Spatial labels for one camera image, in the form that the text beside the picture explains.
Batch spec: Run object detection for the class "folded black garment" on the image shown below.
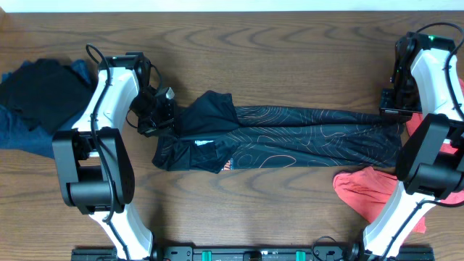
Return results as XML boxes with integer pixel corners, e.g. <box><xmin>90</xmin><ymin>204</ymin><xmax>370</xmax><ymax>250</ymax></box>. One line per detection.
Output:
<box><xmin>1</xmin><ymin>59</ymin><xmax>94</xmax><ymax>133</ymax></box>

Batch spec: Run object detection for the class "black printed cycling jersey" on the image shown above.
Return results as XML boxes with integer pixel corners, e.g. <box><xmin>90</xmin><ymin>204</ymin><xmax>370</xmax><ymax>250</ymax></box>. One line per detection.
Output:
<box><xmin>152</xmin><ymin>91</ymin><xmax>403</xmax><ymax>173</ymax></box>

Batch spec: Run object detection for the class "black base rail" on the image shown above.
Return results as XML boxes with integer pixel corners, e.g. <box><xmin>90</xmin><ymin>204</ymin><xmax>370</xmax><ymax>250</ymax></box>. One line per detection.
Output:
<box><xmin>70</xmin><ymin>245</ymin><xmax>436</xmax><ymax>261</ymax></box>

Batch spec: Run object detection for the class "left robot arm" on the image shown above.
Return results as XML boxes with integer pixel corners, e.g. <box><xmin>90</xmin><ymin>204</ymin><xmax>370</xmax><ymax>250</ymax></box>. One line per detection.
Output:
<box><xmin>52</xmin><ymin>52</ymin><xmax>176</xmax><ymax>260</ymax></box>

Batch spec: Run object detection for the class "red t-shirt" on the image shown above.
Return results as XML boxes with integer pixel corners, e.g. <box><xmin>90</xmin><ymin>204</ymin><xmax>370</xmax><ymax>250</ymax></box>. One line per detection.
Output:
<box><xmin>332</xmin><ymin>78</ymin><xmax>464</xmax><ymax>234</ymax></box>

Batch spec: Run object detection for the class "folded blue garment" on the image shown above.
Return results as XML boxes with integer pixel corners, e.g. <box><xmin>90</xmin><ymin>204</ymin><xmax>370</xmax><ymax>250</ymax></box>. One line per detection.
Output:
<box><xmin>1</xmin><ymin>59</ymin><xmax>94</xmax><ymax>159</ymax></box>

